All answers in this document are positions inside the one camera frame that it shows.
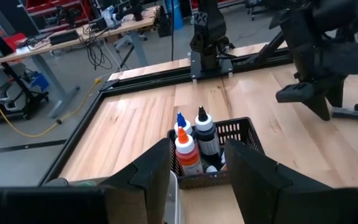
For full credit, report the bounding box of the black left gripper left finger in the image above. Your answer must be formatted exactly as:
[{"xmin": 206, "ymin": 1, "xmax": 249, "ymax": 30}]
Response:
[{"xmin": 100, "ymin": 138, "xmax": 172, "ymax": 224}]

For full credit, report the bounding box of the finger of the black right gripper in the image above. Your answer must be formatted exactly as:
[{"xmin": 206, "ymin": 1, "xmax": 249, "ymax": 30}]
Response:
[
  {"xmin": 303, "ymin": 91, "xmax": 333, "ymax": 122},
  {"xmin": 324, "ymin": 76, "xmax": 347, "ymax": 109}
]

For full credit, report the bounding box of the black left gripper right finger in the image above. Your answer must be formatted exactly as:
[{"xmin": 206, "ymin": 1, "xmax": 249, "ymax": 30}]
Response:
[{"xmin": 224, "ymin": 138, "xmax": 358, "ymax": 224}]

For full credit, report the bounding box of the light grey plastic bin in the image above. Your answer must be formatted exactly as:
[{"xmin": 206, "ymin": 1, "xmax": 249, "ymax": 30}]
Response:
[{"xmin": 163, "ymin": 170, "xmax": 181, "ymax": 224}]

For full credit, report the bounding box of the red ink bottle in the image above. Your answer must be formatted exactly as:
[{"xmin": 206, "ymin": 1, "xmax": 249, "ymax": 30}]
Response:
[{"xmin": 174, "ymin": 126, "xmax": 204, "ymax": 177}]

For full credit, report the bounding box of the black mesh basket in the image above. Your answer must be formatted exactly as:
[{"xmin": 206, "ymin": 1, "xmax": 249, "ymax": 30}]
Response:
[{"xmin": 167, "ymin": 116, "xmax": 265, "ymax": 190}]

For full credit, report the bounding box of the blue ink bottle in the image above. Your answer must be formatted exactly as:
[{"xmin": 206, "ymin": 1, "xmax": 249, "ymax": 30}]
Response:
[{"xmin": 174, "ymin": 111, "xmax": 195, "ymax": 139}]

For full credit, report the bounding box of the black ink bottle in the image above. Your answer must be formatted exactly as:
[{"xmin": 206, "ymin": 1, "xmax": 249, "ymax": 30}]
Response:
[{"xmin": 194, "ymin": 105, "xmax": 222, "ymax": 169}]

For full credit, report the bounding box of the white-lid spice jar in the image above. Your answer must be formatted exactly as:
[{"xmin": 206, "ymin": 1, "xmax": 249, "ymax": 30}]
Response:
[{"xmin": 44, "ymin": 177, "xmax": 70, "ymax": 187}]

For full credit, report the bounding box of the brown dropper bottle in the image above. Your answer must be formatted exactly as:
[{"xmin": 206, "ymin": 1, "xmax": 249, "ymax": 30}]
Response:
[{"xmin": 331, "ymin": 107, "xmax": 358, "ymax": 123}]

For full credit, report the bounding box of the blue storage bin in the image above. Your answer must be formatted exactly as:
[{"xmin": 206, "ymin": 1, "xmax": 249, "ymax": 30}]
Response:
[{"xmin": 29, "ymin": 72, "xmax": 50, "ymax": 93}]

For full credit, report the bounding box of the wooden workbench with grey legs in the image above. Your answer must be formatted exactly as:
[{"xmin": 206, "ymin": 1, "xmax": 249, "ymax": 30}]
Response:
[{"xmin": 0, "ymin": 5, "xmax": 161, "ymax": 119}]

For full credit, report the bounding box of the rack of grey parts bins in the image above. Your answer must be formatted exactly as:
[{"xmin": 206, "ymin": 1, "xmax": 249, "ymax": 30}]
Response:
[{"xmin": 0, "ymin": 30, "xmax": 50, "ymax": 123}]

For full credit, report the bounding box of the black power brick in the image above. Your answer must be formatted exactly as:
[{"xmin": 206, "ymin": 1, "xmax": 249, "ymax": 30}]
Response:
[{"xmin": 48, "ymin": 30, "xmax": 80, "ymax": 46}]

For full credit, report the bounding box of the red tool cabinet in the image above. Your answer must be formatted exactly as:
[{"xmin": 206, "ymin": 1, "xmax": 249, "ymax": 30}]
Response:
[{"xmin": 25, "ymin": 0, "xmax": 93, "ymax": 30}]

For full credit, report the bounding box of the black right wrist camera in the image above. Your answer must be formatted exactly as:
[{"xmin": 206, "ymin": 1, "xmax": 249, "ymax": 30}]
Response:
[{"xmin": 321, "ymin": 42, "xmax": 358, "ymax": 76}]

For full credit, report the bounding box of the yellow extension cable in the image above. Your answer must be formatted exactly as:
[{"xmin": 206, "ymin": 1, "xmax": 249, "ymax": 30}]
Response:
[{"xmin": 0, "ymin": 77, "xmax": 103, "ymax": 138}]

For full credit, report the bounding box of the hanging black cable bunch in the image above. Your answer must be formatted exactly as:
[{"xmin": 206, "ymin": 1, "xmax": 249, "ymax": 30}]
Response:
[{"xmin": 78, "ymin": 26, "xmax": 114, "ymax": 71}]

